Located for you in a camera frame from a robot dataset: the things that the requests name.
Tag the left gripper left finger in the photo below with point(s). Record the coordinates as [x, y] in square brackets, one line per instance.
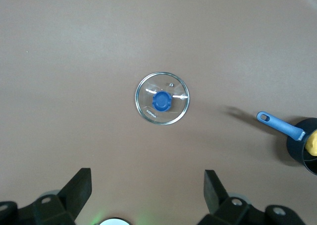
[74, 195]

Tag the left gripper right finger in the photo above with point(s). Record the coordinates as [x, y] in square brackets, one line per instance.
[218, 197]

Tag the yellow potato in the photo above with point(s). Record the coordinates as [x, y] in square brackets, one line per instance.
[312, 144]

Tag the glass lid blue knob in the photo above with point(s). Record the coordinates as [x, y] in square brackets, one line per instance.
[161, 101]

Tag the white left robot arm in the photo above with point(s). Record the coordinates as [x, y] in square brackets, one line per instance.
[114, 222]

